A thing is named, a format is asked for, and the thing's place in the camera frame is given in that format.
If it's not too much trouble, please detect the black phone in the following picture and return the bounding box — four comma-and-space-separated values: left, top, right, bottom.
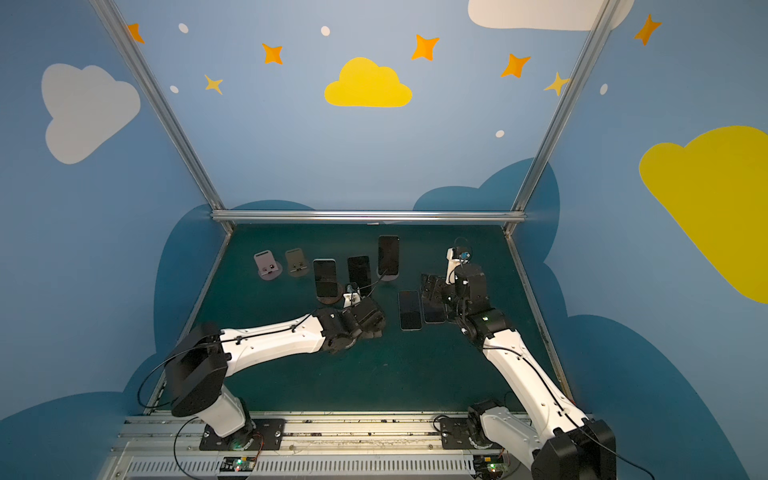
398, 291, 422, 331
313, 259, 339, 297
347, 255, 373, 296
377, 235, 400, 277
420, 296, 447, 325

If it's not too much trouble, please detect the grey phone stand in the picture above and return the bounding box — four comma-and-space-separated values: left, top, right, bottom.
377, 267, 399, 282
285, 248, 309, 278
253, 250, 283, 281

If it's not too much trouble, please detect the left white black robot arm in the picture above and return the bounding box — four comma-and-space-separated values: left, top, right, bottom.
163, 298, 386, 450

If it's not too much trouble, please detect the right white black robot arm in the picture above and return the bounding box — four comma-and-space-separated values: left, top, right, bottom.
420, 264, 617, 479

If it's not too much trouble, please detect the brown round phone stand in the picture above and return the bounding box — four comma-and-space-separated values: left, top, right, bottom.
317, 289, 343, 305

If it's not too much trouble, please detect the right controller board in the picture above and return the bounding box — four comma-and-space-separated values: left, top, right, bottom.
472, 456, 509, 480

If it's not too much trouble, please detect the controller board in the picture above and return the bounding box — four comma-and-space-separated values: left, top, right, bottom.
219, 456, 257, 473
472, 456, 509, 480

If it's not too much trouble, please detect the left controller board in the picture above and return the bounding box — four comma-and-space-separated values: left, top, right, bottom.
219, 456, 257, 473

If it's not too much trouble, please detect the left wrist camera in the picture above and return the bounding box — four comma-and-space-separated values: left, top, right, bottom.
343, 285, 362, 309

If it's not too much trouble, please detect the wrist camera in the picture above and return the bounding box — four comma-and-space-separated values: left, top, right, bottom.
343, 285, 362, 309
445, 246, 472, 285

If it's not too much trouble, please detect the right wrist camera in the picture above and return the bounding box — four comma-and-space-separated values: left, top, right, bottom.
445, 246, 472, 285

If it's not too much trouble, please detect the back aluminium frame bar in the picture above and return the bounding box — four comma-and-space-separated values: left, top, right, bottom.
211, 210, 526, 224

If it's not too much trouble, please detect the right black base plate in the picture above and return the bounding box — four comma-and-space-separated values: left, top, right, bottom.
436, 417, 476, 450

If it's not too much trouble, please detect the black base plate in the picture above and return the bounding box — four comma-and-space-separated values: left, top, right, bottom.
436, 417, 476, 450
199, 418, 285, 452

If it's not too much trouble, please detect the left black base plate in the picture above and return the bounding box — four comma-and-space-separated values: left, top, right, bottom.
199, 418, 285, 452

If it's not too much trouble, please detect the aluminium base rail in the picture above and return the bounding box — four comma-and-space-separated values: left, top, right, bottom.
101, 411, 535, 479

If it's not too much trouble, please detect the right aluminium frame post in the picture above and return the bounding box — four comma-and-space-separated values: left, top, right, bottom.
504, 0, 623, 240

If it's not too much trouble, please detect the aluminium frame post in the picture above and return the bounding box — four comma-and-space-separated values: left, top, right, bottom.
90, 0, 225, 211
504, 0, 623, 240

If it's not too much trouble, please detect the left aluminium frame post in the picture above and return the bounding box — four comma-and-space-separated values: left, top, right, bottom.
90, 0, 225, 211

